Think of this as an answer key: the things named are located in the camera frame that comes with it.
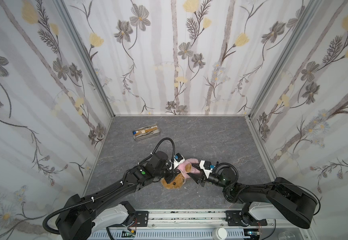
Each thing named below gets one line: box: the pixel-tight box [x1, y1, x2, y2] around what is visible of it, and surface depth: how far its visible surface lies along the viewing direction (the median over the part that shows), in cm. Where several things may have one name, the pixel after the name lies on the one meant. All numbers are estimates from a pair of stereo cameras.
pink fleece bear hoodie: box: [177, 158, 201, 184], surface depth 76 cm
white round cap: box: [212, 227, 228, 240], surface depth 64 cm
